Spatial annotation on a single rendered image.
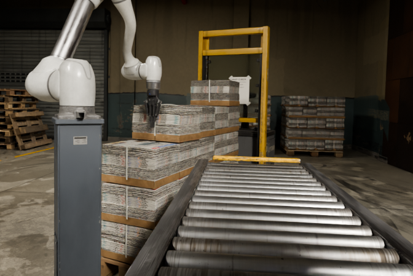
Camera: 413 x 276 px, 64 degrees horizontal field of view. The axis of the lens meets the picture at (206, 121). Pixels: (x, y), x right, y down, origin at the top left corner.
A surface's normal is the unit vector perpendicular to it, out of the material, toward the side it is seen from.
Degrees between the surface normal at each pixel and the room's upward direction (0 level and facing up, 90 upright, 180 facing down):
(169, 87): 90
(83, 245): 90
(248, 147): 90
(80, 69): 71
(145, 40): 90
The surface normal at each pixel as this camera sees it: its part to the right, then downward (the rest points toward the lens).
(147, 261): 0.02, -1.00
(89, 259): 0.48, 0.06
